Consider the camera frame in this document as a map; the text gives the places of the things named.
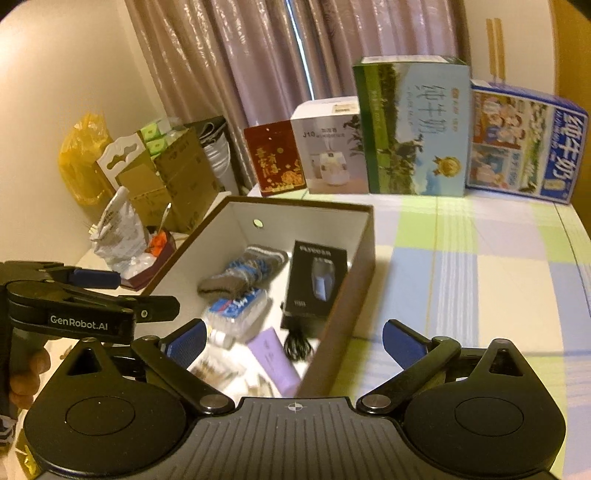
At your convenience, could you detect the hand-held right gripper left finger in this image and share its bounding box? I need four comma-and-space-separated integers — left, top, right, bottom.
60, 318, 234, 414

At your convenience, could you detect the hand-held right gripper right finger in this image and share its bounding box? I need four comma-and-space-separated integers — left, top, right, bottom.
358, 318, 539, 414

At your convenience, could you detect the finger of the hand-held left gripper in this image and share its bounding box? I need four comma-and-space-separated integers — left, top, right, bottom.
92, 295, 181, 324
28, 263, 123, 290

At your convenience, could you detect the white pill bottle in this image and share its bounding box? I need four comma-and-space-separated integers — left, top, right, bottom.
205, 325, 236, 349

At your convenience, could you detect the brown speckled packet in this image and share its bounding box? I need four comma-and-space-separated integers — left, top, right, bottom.
189, 348, 245, 386

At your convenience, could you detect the clear floss box blue label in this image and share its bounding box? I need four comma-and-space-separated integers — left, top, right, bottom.
202, 287, 269, 334

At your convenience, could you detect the brown storage box white inside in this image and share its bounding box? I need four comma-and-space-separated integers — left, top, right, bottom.
139, 194, 376, 398

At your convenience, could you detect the grey patterned sock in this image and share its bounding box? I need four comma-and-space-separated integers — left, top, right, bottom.
198, 246, 289, 296

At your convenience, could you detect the black cable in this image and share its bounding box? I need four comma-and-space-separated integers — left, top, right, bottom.
279, 300, 315, 363

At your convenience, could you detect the black product box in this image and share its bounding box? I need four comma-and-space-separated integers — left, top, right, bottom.
280, 239, 348, 337

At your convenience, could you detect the person's left hand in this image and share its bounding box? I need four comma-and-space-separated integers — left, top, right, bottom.
8, 345, 51, 411

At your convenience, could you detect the dark red container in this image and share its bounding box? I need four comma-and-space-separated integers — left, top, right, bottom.
117, 231, 178, 291

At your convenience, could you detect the white printed plastic bag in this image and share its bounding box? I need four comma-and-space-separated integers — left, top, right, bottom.
90, 185, 155, 273

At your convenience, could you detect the small cardboard box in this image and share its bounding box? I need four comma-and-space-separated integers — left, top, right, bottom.
117, 164, 171, 227

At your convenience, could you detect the yellow plastic bag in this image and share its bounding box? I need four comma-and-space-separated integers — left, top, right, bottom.
58, 113, 116, 206

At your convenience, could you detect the white hang-tab box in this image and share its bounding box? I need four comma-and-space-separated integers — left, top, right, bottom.
95, 131, 155, 195

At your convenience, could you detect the large cardboard box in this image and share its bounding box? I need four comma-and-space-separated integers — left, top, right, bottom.
154, 127, 220, 234

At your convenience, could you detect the green tissue pack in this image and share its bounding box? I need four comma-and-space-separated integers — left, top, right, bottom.
139, 117, 183, 155

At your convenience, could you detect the stack of white bowls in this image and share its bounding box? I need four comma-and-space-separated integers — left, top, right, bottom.
203, 134, 232, 185

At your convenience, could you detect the red gift box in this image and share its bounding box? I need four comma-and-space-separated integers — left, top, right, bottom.
244, 122, 308, 198

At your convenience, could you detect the dark paper bag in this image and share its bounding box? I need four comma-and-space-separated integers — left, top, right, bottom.
185, 115, 229, 144

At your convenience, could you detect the white humidifier box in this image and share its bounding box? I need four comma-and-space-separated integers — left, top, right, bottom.
290, 96, 370, 195

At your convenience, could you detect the green milk carton box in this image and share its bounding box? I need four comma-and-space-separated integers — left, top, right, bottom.
352, 55, 472, 198

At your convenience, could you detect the blue milk carton box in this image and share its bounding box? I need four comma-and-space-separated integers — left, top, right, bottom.
465, 79, 589, 205

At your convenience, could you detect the mauve curtain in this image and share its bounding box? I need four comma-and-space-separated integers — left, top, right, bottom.
124, 0, 467, 195

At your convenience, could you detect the brown board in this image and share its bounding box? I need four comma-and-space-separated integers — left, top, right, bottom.
551, 0, 591, 104

